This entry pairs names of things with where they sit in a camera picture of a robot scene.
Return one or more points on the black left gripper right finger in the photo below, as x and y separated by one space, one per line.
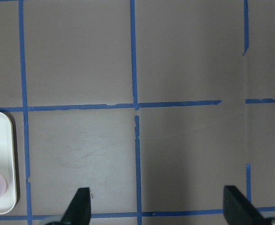
237 210

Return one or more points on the cream plastic tray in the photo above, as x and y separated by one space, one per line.
8 164

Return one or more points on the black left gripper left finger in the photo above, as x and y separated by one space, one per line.
79 209

